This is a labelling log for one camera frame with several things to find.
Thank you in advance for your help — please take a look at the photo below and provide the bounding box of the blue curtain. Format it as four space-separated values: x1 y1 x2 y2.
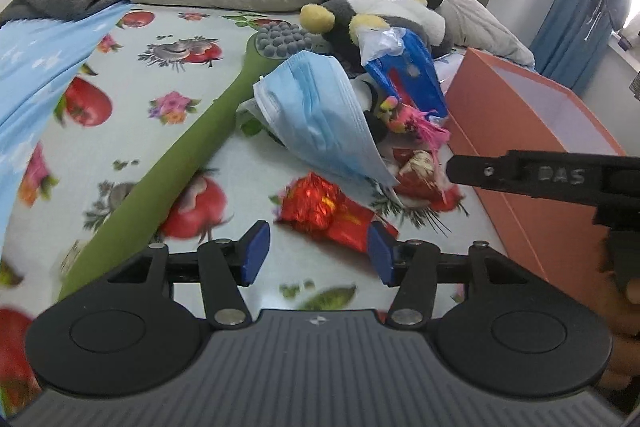
529 0 640 98

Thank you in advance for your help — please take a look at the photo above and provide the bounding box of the green long-handled massage brush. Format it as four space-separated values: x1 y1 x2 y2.
57 21 331 303

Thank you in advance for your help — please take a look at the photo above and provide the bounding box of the blue face mask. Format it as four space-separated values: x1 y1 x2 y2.
252 51 401 188

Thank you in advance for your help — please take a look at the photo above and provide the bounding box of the fruit print bedsheet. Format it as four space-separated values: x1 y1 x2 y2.
0 4 511 408

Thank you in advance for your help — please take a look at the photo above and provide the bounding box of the pink feather toy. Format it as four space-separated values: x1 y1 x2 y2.
380 99 451 158

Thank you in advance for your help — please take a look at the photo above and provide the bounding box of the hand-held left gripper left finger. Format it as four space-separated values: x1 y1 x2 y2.
107 221 272 329

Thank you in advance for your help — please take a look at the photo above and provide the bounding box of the grey yellow white plush toy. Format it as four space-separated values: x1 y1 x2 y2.
299 0 453 72

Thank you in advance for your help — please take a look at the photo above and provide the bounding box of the person's right hand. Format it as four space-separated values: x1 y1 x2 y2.
597 237 640 392

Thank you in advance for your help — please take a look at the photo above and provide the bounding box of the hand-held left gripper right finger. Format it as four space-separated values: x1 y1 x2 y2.
367 223 533 328

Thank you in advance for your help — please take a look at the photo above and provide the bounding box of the red white snack wrapper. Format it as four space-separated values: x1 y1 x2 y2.
391 148 463 210

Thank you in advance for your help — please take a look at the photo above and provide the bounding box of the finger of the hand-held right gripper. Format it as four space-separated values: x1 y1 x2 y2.
446 150 640 208

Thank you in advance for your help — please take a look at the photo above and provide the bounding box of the orange cardboard box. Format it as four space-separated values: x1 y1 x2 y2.
444 47 628 308

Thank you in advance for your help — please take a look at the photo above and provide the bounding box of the red foil candy packet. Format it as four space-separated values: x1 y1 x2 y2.
276 172 399 254

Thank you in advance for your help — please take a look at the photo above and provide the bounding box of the panda plush toy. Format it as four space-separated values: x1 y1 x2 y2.
350 74 401 144

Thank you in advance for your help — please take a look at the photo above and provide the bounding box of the light blue cloth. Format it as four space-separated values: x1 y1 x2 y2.
0 2 133 258

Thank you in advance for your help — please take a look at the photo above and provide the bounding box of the blue plastic bag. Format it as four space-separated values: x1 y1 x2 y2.
357 27 448 120

